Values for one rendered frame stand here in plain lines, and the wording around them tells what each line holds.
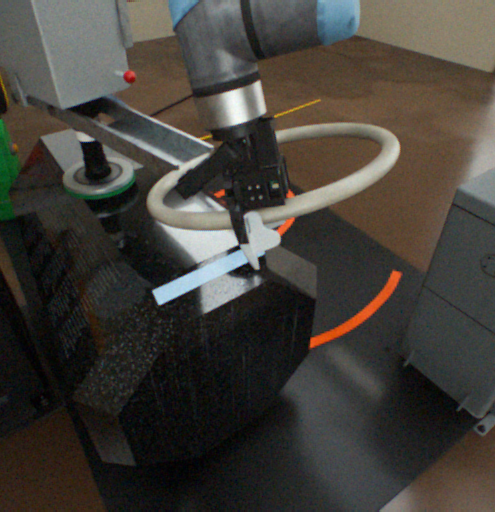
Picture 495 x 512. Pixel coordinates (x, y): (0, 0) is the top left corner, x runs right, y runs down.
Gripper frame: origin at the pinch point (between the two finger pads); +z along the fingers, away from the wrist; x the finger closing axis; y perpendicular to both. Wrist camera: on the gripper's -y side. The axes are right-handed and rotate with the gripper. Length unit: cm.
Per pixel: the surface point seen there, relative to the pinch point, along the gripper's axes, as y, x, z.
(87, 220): -62, 44, 6
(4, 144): -180, 154, -7
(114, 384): -47, 9, 37
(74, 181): -66, 52, -3
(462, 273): 45, 77, 58
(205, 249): -24.4, 35.6, 16.3
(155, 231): -39, 40, 11
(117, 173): -56, 59, -2
